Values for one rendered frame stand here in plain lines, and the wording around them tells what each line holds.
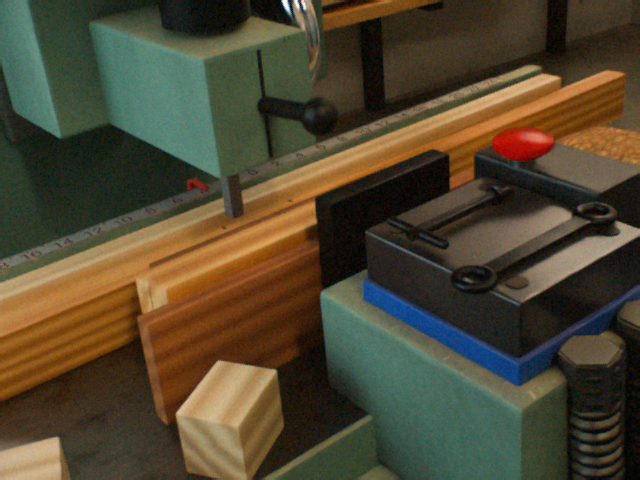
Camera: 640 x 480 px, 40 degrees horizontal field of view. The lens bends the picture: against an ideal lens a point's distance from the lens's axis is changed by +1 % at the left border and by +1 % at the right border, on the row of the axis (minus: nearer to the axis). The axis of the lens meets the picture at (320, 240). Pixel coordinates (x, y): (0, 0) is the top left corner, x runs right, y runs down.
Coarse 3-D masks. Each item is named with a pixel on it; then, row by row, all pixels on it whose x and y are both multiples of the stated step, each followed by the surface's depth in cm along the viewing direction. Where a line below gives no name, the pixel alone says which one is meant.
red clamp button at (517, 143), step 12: (504, 132) 45; (516, 132) 45; (528, 132) 45; (540, 132) 45; (492, 144) 45; (504, 144) 44; (516, 144) 44; (528, 144) 44; (540, 144) 44; (552, 144) 44; (504, 156) 45; (516, 156) 44; (528, 156) 44; (540, 156) 44
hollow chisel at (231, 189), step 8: (232, 176) 55; (224, 184) 55; (232, 184) 55; (224, 192) 56; (232, 192) 55; (240, 192) 56; (224, 200) 56; (232, 200) 55; (240, 200) 56; (232, 208) 56; (240, 208) 56; (232, 216) 56
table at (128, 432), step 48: (48, 384) 50; (96, 384) 50; (144, 384) 50; (288, 384) 48; (0, 432) 47; (48, 432) 47; (96, 432) 46; (144, 432) 46; (288, 432) 45; (336, 432) 45
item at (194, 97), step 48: (96, 48) 56; (144, 48) 50; (192, 48) 47; (240, 48) 47; (288, 48) 49; (144, 96) 53; (192, 96) 48; (240, 96) 48; (288, 96) 50; (192, 144) 50; (240, 144) 49; (288, 144) 51
